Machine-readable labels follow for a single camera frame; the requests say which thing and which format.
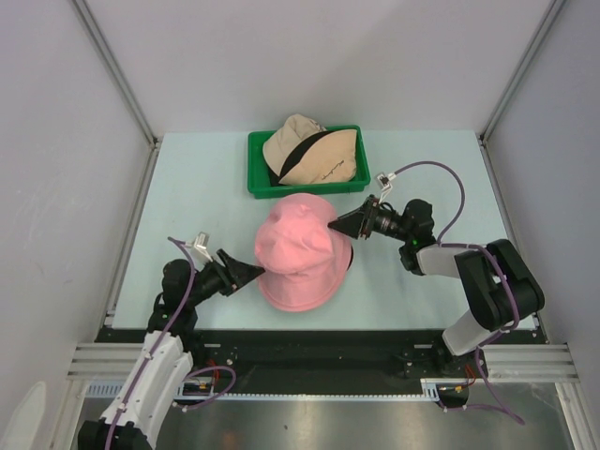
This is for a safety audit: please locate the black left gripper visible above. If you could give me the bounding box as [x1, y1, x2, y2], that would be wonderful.
[186, 248, 263, 307]

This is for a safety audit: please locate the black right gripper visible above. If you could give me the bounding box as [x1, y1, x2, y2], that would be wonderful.
[328, 194, 412, 243]

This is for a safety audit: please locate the pink bucket hat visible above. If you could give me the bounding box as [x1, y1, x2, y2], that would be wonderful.
[254, 193, 352, 276]
[255, 236, 353, 312]

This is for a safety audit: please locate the beige smile bucket hat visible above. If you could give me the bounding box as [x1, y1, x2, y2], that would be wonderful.
[262, 113, 326, 175]

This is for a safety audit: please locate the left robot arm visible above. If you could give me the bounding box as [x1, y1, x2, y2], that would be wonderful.
[77, 241, 264, 449]

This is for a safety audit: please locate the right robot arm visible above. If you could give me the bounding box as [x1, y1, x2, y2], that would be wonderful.
[328, 196, 546, 376]

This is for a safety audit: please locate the peach embroidered bucket hat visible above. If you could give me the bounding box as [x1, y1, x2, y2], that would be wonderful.
[278, 128, 357, 186]

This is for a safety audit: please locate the green plastic tray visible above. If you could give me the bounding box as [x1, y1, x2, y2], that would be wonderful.
[247, 125, 371, 200]

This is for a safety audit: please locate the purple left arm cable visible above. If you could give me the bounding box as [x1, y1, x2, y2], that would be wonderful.
[105, 236, 198, 450]

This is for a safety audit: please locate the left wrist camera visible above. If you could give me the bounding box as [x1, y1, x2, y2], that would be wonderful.
[188, 232, 213, 264]

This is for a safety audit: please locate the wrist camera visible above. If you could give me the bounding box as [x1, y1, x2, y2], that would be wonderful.
[375, 172, 396, 203]
[188, 232, 213, 264]

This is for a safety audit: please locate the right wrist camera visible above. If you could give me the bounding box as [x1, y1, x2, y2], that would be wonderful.
[375, 172, 396, 203]

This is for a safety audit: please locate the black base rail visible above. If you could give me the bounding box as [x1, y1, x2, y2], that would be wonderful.
[96, 327, 470, 398]

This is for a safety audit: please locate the white cable duct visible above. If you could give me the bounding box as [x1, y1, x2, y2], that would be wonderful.
[83, 379, 468, 402]

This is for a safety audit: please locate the aluminium frame post left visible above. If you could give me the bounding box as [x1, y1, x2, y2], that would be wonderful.
[68, 0, 158, 148]

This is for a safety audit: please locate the aluminium frame post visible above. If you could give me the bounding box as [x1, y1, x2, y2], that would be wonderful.
[479, 0, 570, 145]
[68, 0, 158, 148]

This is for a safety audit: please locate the aluminium frame post right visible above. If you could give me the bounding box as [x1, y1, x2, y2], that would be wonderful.
[479, 0, 570, 145]

